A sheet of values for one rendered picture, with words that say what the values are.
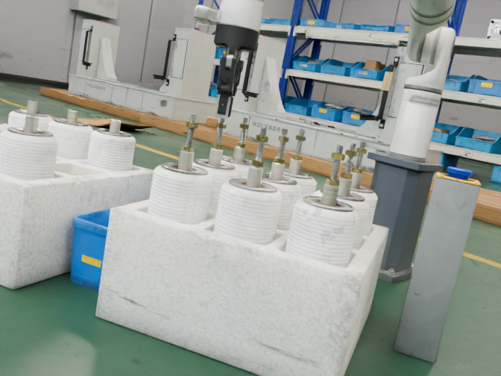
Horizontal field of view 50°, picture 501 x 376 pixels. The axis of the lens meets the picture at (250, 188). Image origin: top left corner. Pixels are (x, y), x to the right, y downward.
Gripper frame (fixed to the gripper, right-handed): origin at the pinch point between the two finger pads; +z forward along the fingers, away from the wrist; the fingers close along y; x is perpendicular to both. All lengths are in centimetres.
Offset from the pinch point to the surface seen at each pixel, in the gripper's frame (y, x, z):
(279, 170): -4.7, -11.5, 8.2
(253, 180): -16.0, -7.4, 8.9
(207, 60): 347, 47, -24
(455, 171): -7.1, -39.8, 2.7
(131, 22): 710, 211, -75
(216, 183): -4.5, -1.3, 12.5
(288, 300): -25.5, -15.3, 22.9
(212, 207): -4.6, -1.2, 16.8
